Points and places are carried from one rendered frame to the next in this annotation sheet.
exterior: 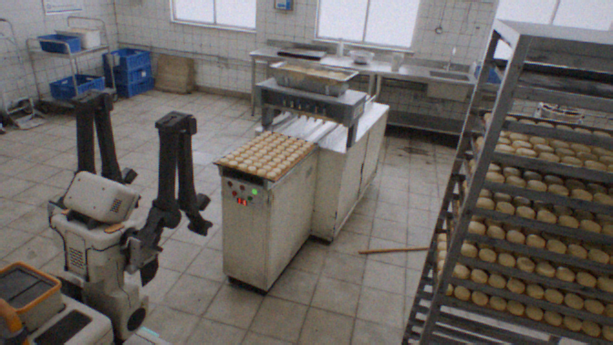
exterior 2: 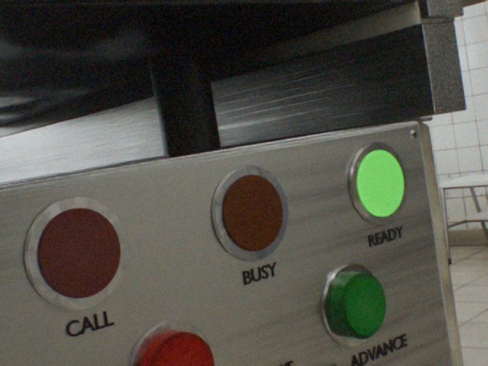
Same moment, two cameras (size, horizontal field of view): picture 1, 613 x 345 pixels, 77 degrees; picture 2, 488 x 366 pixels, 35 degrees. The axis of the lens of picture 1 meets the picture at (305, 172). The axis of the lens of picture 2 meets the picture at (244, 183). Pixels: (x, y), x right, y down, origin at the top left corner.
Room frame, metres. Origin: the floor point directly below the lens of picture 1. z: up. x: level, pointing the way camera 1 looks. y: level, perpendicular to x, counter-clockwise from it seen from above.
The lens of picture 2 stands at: (1.69, 0.63, 0.84)
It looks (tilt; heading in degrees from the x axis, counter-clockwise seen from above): 3 degrees down; 300
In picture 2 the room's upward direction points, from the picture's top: 9 degrees counter-clockwise
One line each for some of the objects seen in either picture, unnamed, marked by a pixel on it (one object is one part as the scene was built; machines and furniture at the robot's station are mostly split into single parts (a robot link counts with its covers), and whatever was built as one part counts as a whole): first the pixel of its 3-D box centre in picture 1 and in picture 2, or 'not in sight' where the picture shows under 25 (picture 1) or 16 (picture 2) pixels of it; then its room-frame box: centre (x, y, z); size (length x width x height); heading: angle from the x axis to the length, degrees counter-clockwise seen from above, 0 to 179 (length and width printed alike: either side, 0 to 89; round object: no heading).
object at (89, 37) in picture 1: (78, 37); not in sight; (5.14, 3.11, 0.90); 0.44 x 0.36 x 0.20; 86
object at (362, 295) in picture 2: not in sight; (354, 304); (1.83, 0.30, 0.76); 0.03 x 0.02 x 0.03; 68
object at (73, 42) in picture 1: (60, 44); not in sight; (4.76, 3.13, 0.88); 0.40 x 0.30 x 0.16; 81
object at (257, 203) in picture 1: (244, 193); (242, 309); (1.86, 0.34, 0.77); 0.24 x 0.04 x 0.14; 68
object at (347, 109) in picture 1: (309, 111); not in sight; (2.67, 0.01, 1.01); 0.72 x 0.33 x 0.34; 68
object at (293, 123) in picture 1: (296, 120); not in sight; (2.83, 0.11, 0.87); 2.01 x 0.03 x 0.07; 158
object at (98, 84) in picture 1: (78, 87); not in sight; (4.96, 3.13, 0.29); 0.56 x 0.38 x 0.20; 176
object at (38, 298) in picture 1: (22, 296); not in sight; (0.91, 0.90, 0.87); 0.23 x 0.15 x 0.11; 68
